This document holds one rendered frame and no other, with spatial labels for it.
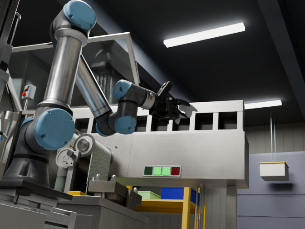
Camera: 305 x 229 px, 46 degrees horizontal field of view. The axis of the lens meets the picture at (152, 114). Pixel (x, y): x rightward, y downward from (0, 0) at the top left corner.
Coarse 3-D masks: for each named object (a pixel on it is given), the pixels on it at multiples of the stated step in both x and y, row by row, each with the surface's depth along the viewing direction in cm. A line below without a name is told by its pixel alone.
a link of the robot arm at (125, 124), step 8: (120, 104) 132; (128, 104) 131; (136, 104) 133; (120, 112) 130; (128, 112) 130; (136, 112) 132; (112, 120) 134; (120, 120) 129; (128, 120) 129; (136, 120) 132; (112, 128) 136; (120, 128) 128; (128, 128) 128
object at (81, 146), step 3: (78, 141) 218; (81, 141) 217; (87, 141) 216; (78, 144) 217; (81, 144) 216; (84, 144) 215; (87, 144) 215; (78, 147) 216; (81, 147) 215; (84, 147) 215; (87, 147) 215; (81, 150) 216; (84, 150) 216
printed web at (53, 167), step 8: (72, 144) 238; (96, 144) 219; (56, 152) 245; (96, 152) 219; (104, 152) 228; (80, 160) 223; (88, 160) 232; (48, 168) 236; (56, 168) 244; (64, 168) 217; (80, 168) 225; (88, 168) 232; (56, 176) 244
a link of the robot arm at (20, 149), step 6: (24, 120) 123; (30, 120) 122; (24, 126) 122; (24, 132) 118; (18, 138) 122; (24, 138) 117; (18, 144) 120; (24, 144) 118; (18, 150) 118; (24, 150) 118; (30, 150) 117; (42, 156) 119; (48, 156) 122
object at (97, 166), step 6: (96, 156) 218; (90, 162) 212; (96, 162) 218; (102, 162) 225; (90, 168) 211; (96, 168) 218; (102, 168) 225; (108, 168) 233; (90, 174) 211; (96, 174) 218; (102, 174) 224; (90, 180) 211; (102, 180) 224
